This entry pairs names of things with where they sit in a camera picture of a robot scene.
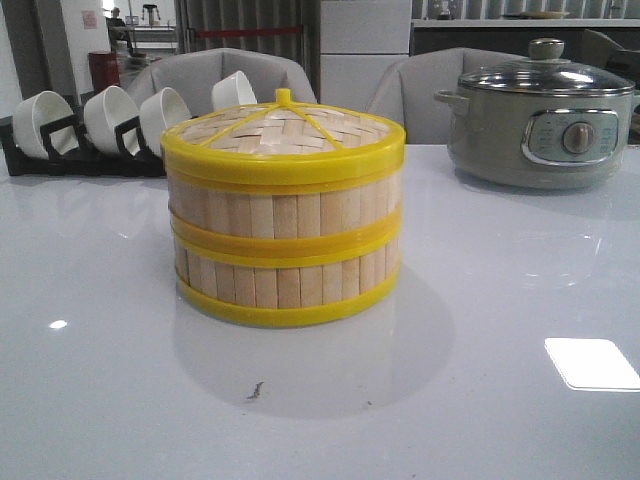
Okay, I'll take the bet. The bamboo steamer tier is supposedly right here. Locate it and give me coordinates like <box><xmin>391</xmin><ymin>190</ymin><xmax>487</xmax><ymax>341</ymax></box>
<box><xmin>174</xmin><ymin>237</ymin><xmax>401</xmax><ymax>327</ymax></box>
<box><xmin>169</xmin><ymin>169</ymin><xmax>402</xmax><ymax>259</ymax></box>

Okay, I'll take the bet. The woven bamboo steamer lid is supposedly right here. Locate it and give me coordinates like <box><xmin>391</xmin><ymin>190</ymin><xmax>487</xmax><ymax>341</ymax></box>
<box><xmin>161</xmin><ymin>88</ymin><xmax>406</xmax><ymax>194</ymax></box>

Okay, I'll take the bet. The white bowl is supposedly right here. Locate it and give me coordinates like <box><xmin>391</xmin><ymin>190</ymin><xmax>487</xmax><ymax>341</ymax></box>
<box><xmin>139</xmin><ymin>87</ymin><xmax>192</xmax><ymax>157</ymax></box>
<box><xmin>84</xmin><ymin>85</ymin><xmax>139</xmax><ymax>155</ymax></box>
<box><xmin>211</xmin><ymin>70</ymin><xmax>257</xmax><ymax>111</ymax></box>
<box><xmin>12</xmin><ymin>90</ymin><xmax>73</xmax><ymax>159</ymax></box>

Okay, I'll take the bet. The right grey chair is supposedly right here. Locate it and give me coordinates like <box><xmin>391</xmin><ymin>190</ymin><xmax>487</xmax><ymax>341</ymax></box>
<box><xmin>366</xmin><ymin>48</ymin><xmax>518</xmax><ymax>144</ymax></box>

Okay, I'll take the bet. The grey chair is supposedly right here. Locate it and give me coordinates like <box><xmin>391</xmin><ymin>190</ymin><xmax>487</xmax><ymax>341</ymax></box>
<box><xmin>366</xmin><ymin>48</ymin><xmax>518</xmax><ymax>144</ymax></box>
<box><xmin>126</xmin><ymin>48</ymin><xmax>317</xmax><ymax>116</ymax></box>

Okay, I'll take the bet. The white cabinet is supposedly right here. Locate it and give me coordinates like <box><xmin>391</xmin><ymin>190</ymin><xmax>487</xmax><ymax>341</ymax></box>
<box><xmin>319</xmin><ymin>1</ymin><xmax>412</xmax><ymax>111</ymax></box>

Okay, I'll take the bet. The left grey chair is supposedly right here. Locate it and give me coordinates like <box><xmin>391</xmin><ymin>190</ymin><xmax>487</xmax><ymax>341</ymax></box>
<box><xmin>126</xmin><ymin>48</ymin><xmax>317</xmax><ymax>116</ymax></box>

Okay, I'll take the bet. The green electric cooking pot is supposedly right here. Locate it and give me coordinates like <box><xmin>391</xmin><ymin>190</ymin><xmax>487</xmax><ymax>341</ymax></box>
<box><xmin>434</xmin><ymin>87</ymin><xmax>639</xmax><ymax>190</ymax></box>

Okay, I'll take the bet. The black dish rack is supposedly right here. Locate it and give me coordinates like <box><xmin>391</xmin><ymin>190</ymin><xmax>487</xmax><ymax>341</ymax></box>
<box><xmin>1</xmin><ymin>107</ymin><xmax>165</xmax><ymax>178</ymax></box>

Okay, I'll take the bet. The red cylinder bin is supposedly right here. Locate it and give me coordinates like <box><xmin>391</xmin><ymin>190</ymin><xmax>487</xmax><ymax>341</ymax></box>
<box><xmin>88</xmin><ymin>51</ymin><xmax>120</xmax><ymax>94</ymax></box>

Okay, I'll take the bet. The glass pot lid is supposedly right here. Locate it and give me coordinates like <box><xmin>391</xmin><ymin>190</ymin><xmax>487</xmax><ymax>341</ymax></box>
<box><xmin>458</xmin><ymin>38</ymin><xmax>635</xmax><ymax>97</ymax></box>

